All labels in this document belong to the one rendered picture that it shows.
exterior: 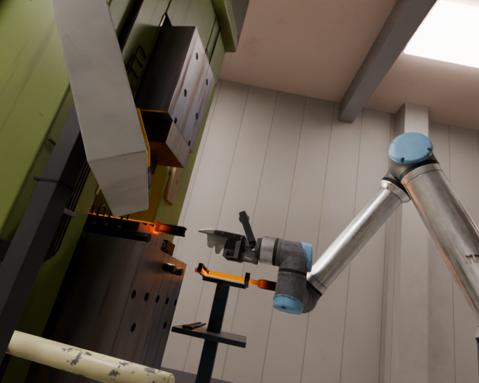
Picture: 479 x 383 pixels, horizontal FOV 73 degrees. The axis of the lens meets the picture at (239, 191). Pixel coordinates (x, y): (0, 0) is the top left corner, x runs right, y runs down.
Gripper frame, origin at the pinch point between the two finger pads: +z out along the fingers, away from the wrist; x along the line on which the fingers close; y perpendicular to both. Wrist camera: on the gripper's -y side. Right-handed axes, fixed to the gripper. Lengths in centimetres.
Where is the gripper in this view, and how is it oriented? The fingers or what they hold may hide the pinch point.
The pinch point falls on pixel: (205, 233)
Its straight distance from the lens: 114.6
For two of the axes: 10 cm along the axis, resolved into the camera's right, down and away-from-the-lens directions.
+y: -2.0, 9.2, -3.4
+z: -9.6, -1.3, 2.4
